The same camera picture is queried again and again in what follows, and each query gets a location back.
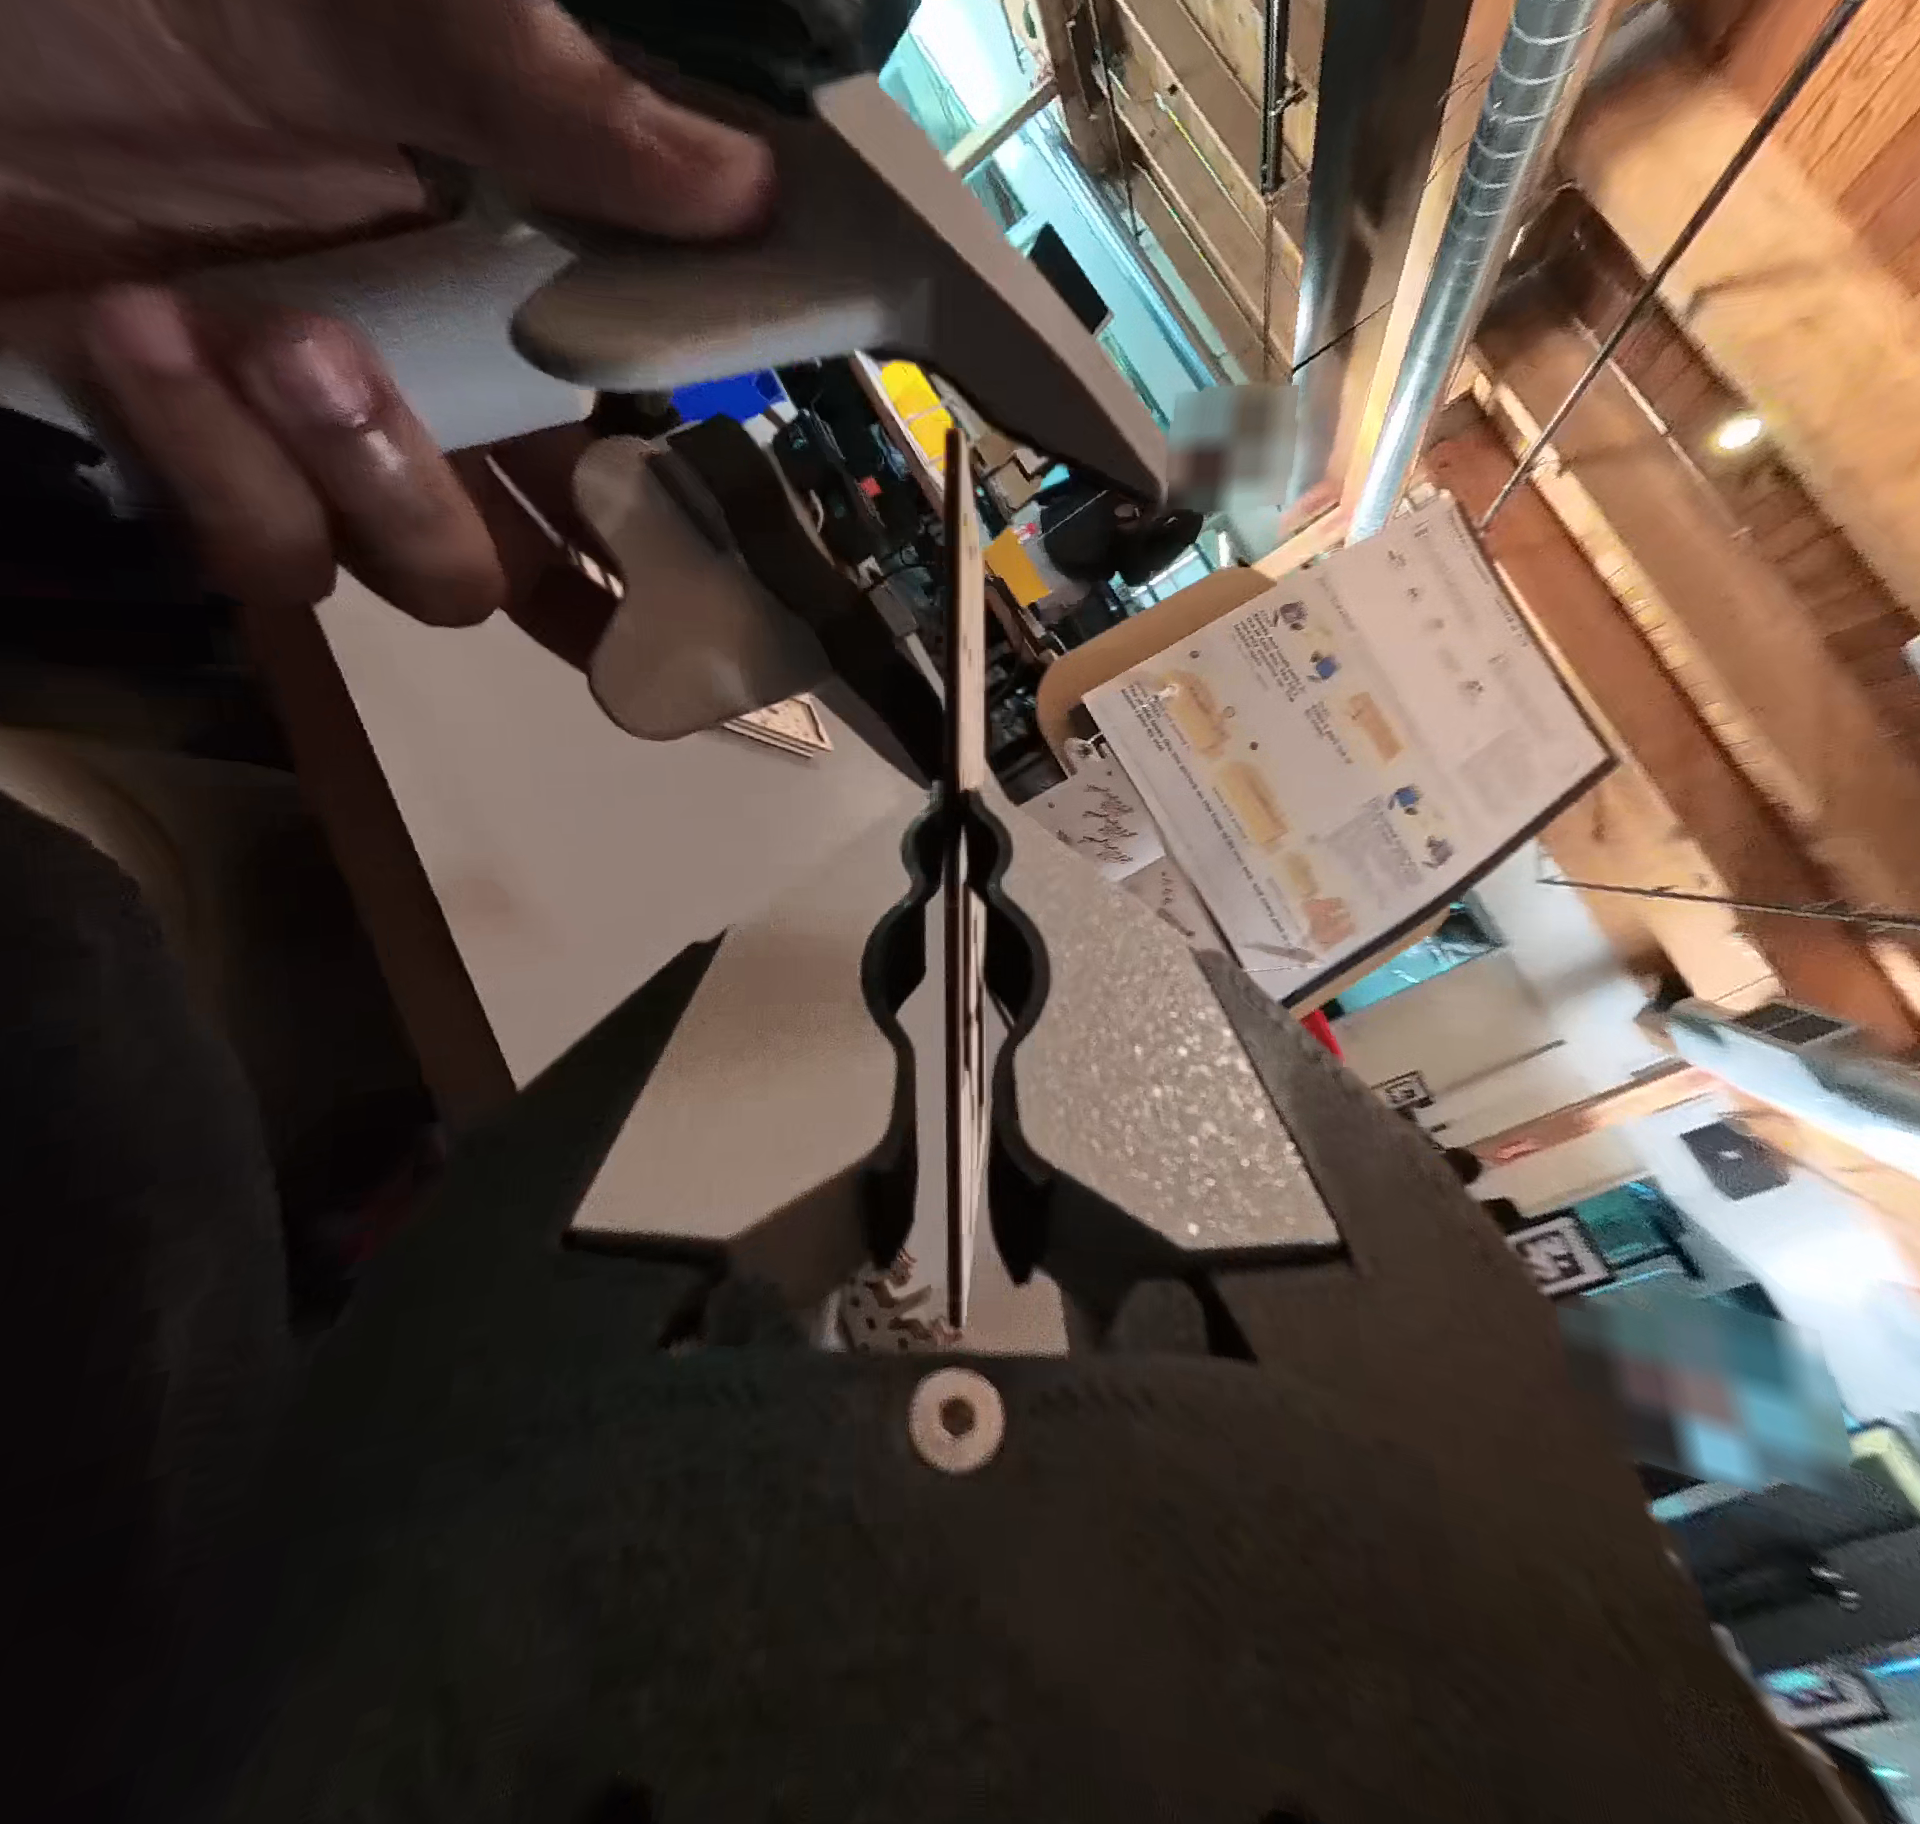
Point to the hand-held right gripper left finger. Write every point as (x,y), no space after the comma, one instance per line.
(734,1088)

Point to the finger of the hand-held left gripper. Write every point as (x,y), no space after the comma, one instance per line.
(675,639)
(900,248)

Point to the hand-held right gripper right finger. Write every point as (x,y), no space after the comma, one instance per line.
(1155,1088)

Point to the stack of wooden puzzle sheets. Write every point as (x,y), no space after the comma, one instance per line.
(781,729)

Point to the wooden puzzle board with cutouts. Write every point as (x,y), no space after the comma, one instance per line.
(965,655)

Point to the person's left hand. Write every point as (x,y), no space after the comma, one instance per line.
(301,98)

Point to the yellow plastic bin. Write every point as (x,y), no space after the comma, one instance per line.
(914,406)

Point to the blue plastic bin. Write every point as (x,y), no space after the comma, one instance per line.
(729,393)

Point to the white puzzle parts paper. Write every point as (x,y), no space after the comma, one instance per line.
(1102,826)

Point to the colour printed instruction sheet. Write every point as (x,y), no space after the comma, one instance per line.
(1351,744)

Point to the printed marker tag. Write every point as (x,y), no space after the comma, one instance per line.
(1560,1247)
(1822,1697)

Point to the person's black knit sweater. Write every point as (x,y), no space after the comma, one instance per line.
(121,1178)

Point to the silver ventilation duct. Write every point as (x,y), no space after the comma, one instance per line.
(1500,204)

